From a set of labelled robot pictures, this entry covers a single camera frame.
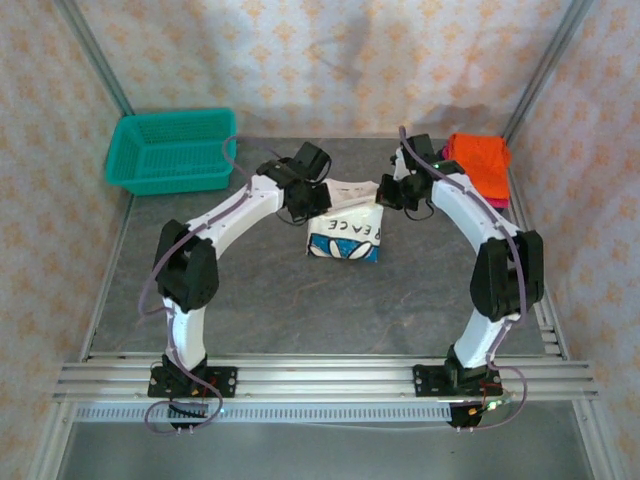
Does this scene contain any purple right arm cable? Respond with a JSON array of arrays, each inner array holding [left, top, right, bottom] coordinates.
[[397, 125, 531, 435]]

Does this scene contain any orange t-shirt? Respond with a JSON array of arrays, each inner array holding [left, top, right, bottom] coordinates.
[[446, 132, 514, 201]]

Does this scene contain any teal plastic basket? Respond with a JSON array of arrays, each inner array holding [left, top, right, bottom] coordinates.
[[103, 108, 238, 197]]

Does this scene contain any pink t-shirt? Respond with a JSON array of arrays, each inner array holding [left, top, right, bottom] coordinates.
[[477, 192, 512, 211]]

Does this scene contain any white printed t-shirt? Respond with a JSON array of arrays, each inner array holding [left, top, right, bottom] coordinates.
[[305, 178, 385, 264]]

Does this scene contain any aluminium frame leg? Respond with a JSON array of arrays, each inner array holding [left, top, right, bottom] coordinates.
[[27, 399, 77, 480], [571, 399, 621, 480]]

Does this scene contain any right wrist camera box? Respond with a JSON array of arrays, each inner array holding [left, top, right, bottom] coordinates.
[[391, 146, 410, 182]]

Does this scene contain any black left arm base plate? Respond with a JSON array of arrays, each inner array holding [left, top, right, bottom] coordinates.
[[148, 366, 238, 400]]

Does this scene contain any aluminium frame side rail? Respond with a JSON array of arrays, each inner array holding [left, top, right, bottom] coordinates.
[[78, 194, 135, 362], [507, 199, 570, 361]]

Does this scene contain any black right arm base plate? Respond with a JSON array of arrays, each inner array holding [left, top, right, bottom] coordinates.
[[413, 363, 501, 400]]

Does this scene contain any slotted grey cable tray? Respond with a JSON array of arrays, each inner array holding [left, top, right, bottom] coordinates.
[[74, 402, 454, 425]]

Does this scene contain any aluminium frame rail beam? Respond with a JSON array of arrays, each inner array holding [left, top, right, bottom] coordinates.
[[53, 352, 600, 403]]

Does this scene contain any aluminium frame post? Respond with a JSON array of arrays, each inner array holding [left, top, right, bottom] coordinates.
[[501, 0, 597, 144], [53, 0, 135, 119]]

